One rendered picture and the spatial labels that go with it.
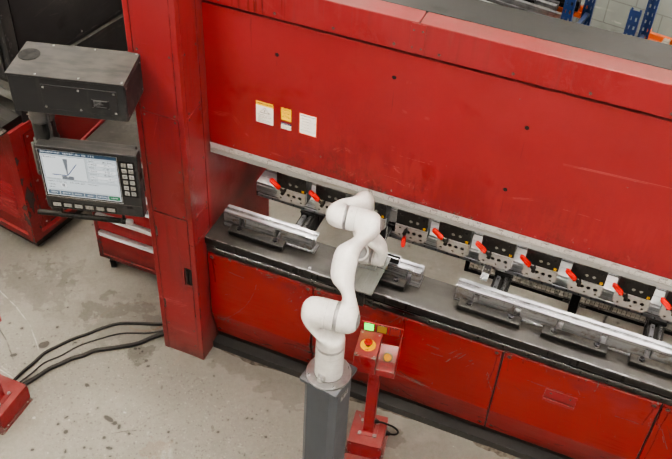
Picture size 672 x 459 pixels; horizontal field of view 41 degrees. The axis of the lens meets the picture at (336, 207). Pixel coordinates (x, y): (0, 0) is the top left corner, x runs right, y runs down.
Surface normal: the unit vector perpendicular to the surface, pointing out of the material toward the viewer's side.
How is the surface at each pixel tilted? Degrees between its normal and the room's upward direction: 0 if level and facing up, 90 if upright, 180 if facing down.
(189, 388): 0
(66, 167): 90
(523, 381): 90
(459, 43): 90
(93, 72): 0
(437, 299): 0
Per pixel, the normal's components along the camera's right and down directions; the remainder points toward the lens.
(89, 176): -0.11, 0.66
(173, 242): -0.38, 0.61
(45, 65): 0.04, -0.74
